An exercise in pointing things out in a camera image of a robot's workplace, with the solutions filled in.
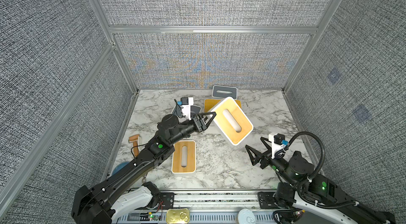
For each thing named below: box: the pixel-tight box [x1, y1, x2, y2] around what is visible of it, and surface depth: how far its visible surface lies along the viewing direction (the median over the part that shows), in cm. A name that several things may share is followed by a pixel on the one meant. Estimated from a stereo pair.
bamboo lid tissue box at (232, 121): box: [210, 96, 255, 146], surface depth 66 cm
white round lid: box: [237, 208, 256, 224], surface depth 66 cm
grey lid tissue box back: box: [211, 85, 238, 100], surface depth 116 cm
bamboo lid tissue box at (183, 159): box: [171, 140, 197, 175], surface depth 83 cm
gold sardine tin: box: [165, 208, 190, 224], surface depth 68 cm
